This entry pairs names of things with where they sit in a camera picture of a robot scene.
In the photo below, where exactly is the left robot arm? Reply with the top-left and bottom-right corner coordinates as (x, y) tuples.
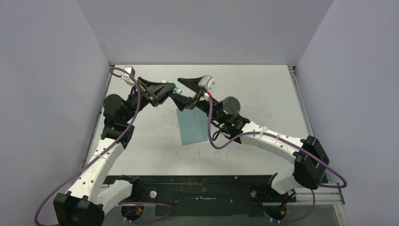
(53, 77), (175, 226)

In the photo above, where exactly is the teal envelope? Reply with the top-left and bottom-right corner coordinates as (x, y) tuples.
(177, 108), (208, 145)

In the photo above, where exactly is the aluminium frame rail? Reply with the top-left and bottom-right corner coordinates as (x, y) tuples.
(117, 188), (342, 224)

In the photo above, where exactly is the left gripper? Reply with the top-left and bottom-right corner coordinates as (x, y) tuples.
(122, 77), (176, 123)

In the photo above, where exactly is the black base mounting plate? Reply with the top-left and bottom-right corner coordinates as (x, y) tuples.
(103, 174), (297, 218)

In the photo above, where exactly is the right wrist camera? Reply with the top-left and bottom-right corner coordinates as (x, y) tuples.
(198, 75), (217, 92)

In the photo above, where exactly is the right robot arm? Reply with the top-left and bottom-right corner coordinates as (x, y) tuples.
(170, 75), (329, 202)

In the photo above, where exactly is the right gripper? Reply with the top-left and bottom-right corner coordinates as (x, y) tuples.
(169, 77), (226, 125)

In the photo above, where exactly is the green white glue stick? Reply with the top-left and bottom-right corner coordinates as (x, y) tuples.
(160, 79), (183, 95)

